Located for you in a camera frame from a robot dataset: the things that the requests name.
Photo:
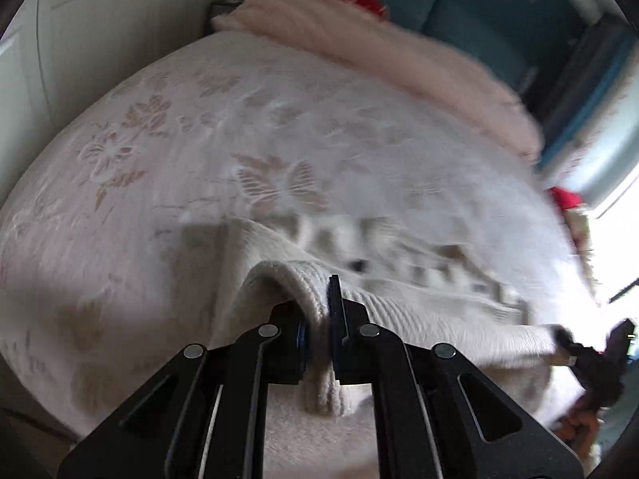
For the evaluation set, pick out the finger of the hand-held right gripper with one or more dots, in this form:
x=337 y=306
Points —
x=589 y=364
x=620 y=337

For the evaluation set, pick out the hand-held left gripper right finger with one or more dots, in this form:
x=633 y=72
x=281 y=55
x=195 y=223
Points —
x=337 y=329

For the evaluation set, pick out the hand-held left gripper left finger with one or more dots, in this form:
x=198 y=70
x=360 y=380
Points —
x=301 y=344

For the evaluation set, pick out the cream knitted sweater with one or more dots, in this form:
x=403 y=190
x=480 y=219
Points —
x=399 y=309

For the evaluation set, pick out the person's right hand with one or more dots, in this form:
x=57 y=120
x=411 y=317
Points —
x=579 y=426

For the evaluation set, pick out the small red cloth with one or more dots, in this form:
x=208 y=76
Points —
x=566 y=197

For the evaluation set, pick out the white floral bedspread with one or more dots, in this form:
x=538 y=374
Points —
x=259 y=134

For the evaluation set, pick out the dark bedside cabinet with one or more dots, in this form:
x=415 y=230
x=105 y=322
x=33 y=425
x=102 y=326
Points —
x=584 y=75

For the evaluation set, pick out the pink fluffy blanket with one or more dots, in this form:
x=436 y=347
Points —
x=379 y=55

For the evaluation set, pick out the blue sofa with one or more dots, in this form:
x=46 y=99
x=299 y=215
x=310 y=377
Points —
x=464 y=15

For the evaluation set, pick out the white wardrobe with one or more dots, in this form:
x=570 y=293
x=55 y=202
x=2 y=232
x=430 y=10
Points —
x=85 y=35

